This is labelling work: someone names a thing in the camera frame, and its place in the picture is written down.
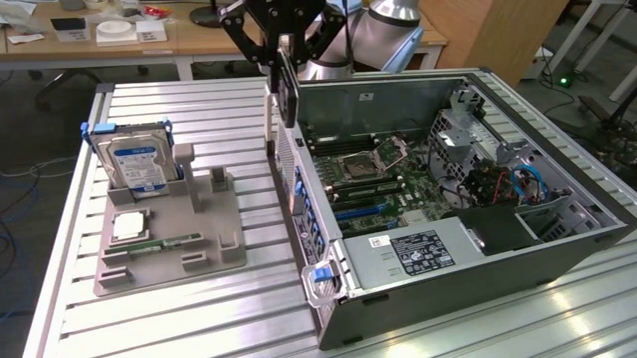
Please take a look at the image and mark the red wire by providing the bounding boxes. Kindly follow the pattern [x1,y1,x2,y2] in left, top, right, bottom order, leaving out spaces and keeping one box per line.
[489,167,518,205]

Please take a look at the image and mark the grey power supply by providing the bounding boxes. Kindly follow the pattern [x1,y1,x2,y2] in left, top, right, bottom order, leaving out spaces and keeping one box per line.
[341,218,485,292]

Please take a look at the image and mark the wooden desk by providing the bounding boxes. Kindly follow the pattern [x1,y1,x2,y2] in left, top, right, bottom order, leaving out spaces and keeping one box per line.
[0,0,448,72]

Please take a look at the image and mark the blue wire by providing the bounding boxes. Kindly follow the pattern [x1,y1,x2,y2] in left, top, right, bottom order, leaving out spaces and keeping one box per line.
[511,163,548,205]

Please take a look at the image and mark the green RAM stick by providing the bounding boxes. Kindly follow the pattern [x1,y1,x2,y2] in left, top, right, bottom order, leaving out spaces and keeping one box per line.
[106,233,204,257]

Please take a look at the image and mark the CPU socket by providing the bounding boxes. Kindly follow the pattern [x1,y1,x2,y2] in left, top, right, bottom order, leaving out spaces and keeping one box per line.
[337,154,381,180]

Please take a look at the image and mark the open black PC case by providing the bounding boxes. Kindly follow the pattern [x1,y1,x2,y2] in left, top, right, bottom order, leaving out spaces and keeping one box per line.
[262,72,628,351]

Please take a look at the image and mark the white box with round hole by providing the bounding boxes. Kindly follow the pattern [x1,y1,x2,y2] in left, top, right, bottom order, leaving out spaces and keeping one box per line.
[94,21,140,48]

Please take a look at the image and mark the installed black RAM stick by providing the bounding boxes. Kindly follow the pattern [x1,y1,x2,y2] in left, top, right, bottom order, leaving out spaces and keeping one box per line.
[329,180,401,197]

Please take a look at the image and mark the white table frame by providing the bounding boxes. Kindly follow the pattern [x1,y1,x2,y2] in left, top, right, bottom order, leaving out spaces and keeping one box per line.
[544,0,637,102]

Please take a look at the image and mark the blue floor cables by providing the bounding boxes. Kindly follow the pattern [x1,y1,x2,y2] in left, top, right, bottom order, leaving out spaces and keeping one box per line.
[0,175,41,322]

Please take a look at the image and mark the wooden cabinet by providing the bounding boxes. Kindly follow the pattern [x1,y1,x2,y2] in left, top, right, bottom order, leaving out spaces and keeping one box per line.
[415,0,571,87]

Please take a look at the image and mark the blue case latch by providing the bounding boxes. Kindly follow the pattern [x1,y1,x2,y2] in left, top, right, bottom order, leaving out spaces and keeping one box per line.
[308,263,332,286]

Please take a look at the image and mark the black graphics card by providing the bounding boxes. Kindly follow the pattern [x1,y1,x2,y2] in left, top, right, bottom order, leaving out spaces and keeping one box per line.
[266,33,300,130]

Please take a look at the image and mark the small white box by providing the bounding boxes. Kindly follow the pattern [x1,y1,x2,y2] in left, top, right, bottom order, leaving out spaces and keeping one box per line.
[134,20,165,43]

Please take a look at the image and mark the blue disk caddy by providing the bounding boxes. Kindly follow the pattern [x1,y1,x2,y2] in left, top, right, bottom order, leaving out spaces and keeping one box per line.
[78,116,185,187]

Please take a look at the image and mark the metal socket cover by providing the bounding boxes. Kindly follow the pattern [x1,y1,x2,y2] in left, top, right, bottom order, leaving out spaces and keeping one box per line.
[372,136,412,167]

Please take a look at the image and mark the green motherboard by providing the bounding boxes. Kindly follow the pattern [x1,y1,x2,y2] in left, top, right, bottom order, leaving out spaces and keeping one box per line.
[300,122,451,239]

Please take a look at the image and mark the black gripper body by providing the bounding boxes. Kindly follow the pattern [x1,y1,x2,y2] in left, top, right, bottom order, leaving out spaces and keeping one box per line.
[245,0,327,43]

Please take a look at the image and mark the hard disk with blue label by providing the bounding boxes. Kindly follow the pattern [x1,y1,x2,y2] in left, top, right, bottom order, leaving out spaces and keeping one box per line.
[96,128,176,197]

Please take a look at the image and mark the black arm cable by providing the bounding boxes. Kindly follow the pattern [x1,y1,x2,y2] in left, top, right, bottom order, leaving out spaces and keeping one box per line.
[340,0,357,72]

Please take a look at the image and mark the red packet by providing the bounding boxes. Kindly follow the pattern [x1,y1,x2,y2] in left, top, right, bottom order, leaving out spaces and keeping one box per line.
[141,4,173,20]

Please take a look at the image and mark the metal drive cage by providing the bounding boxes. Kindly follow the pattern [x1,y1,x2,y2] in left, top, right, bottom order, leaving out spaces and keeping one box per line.
[425,87,504,176]

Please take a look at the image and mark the blue expansion slot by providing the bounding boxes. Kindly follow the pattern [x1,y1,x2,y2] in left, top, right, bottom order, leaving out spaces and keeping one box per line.
[333,203,389,222]

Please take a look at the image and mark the silver CPU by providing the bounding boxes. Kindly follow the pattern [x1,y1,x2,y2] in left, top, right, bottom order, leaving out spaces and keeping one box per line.
[109,213,149,242]

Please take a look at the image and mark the black round lamp base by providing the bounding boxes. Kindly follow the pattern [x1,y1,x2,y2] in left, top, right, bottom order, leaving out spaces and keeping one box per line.
[188,5,234,29]

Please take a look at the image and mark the grey parts rack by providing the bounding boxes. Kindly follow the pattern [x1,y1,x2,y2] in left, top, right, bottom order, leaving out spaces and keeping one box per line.
[92,143,248,298]

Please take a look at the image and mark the black office chair base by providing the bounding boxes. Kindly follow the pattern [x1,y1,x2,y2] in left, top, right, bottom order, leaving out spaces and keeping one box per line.
[27,69,104,110]

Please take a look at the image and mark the black floor equipment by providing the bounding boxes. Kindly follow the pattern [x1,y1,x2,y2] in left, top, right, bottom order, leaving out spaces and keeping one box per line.
[576,95,637,167]

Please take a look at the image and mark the white box with black top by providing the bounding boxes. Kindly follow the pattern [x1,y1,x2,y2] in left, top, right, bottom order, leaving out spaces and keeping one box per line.
[49,17,92,43]

